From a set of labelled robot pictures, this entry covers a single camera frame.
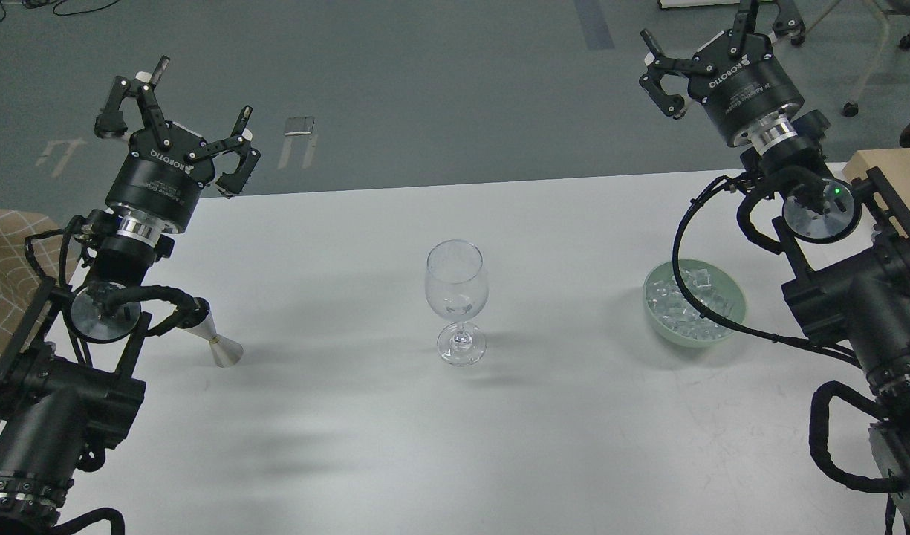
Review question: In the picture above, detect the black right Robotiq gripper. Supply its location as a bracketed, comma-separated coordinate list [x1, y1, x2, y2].
[639, 1, 805, 148]

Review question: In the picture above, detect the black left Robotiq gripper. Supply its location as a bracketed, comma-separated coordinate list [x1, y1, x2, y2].
[94, 56, 261, 234]

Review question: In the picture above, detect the steel cocktail jigger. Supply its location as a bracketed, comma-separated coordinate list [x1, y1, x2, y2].
[183, 298, 244, 368]

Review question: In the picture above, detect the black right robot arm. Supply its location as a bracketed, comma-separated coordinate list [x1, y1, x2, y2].
[639, 1, 910, 534]

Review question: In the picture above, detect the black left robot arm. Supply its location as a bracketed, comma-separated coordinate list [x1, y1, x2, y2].
[0, 56, 261, 534]

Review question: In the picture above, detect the green bowl of ice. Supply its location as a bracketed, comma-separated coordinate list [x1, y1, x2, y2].
[643, 259, 747, 350]

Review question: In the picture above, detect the clear wine glass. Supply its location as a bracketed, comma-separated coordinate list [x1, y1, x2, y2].
[424, 239, 490, 368]

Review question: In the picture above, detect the metal floor plate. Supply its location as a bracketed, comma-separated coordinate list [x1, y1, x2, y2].
[284, 116, 315, 137]

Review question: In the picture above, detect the beige checkered cloth chair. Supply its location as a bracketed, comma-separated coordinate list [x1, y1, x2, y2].
[0, 207, 80, 461]

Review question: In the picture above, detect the office chair with wheels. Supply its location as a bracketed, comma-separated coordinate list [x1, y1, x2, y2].
[790, 1, 910, 118]

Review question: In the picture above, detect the light wooden block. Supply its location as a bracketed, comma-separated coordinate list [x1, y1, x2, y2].
[842, 148, 910, 235]

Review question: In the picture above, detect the black cable on floor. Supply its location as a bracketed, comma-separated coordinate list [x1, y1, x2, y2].
[0, 0, 121, 32]

